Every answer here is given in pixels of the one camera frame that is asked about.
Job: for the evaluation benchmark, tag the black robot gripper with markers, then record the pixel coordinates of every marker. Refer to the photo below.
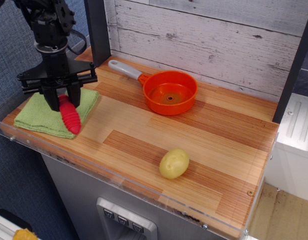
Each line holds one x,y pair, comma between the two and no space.
57,71

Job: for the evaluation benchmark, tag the red handled ice cream scoop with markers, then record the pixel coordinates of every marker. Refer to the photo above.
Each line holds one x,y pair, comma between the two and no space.
69,114

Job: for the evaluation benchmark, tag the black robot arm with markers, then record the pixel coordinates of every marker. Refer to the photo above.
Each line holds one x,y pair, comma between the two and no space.
51,22

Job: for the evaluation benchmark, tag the green folded towel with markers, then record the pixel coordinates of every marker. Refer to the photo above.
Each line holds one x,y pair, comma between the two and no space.
36,115

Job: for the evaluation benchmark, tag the clear acrylic table guard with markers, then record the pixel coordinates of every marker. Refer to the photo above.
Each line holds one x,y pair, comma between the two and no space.
227,134

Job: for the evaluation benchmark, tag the grey toy fridge cabinet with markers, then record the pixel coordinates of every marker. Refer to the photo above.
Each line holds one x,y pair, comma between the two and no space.
79,192

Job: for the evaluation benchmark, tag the yellow toy potato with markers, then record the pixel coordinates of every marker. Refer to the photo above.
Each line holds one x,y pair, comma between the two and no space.
174,163

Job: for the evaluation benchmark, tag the silver dispenser button panel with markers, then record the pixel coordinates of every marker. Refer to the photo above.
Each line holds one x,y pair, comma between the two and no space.
120,223

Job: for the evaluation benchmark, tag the yellow object at corner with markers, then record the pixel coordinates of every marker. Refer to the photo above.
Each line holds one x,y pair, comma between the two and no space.
24,234

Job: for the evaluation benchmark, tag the white toy sink unit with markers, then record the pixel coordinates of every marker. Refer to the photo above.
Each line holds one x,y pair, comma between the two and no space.
287,168

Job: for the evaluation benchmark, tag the dark grey left post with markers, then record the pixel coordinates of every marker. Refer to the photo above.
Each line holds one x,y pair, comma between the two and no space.
98,31

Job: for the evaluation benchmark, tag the dark grey post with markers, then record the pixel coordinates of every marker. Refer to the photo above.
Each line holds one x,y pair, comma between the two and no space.
98,31
292,77

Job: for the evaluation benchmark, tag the orange pot with grey handle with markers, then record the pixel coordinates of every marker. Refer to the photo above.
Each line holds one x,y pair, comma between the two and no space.
167,92

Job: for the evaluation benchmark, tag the dark grey right post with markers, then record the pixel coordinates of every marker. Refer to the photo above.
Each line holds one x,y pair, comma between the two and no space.
292,77

